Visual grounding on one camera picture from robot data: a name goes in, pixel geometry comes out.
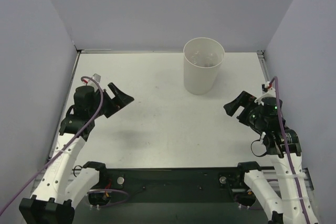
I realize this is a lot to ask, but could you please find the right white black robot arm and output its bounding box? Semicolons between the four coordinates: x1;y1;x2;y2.
224;90;319;223

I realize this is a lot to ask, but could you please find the clear unlabelled plastic bottle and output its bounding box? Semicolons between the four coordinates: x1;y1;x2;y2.
190;51;218;68

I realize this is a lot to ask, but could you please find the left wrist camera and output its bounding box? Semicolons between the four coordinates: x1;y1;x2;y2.
85;73;101;88

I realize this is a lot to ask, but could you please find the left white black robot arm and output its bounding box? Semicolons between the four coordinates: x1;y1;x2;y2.
19;83;134;223

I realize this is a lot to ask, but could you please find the white paper bin cup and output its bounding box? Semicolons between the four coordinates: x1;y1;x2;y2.
183;37;225;95

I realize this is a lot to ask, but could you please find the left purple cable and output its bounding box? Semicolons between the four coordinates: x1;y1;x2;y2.
0;76;129;222

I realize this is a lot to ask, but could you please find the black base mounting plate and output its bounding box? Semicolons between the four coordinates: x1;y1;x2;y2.
88;167;256;207

